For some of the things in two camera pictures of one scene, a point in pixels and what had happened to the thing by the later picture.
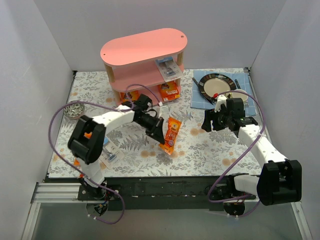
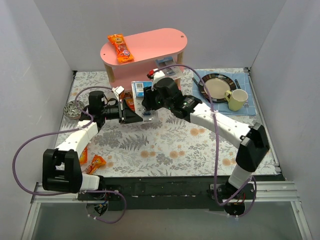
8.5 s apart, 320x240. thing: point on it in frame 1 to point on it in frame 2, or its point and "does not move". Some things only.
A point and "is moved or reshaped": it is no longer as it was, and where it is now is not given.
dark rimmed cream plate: (211, 84) does not move
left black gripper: (155, 126) to (121, 111)
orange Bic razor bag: (172, 132) to (123, 54)
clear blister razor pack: (168, 68) does not move
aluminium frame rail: (68, 192) does not move
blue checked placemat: (199, 101) does not move
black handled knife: (237, 84) does not move
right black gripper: (213, 121) to (148, 100)
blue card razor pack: (111, 154) is moved or reshaped
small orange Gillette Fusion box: (130, 96) does not move
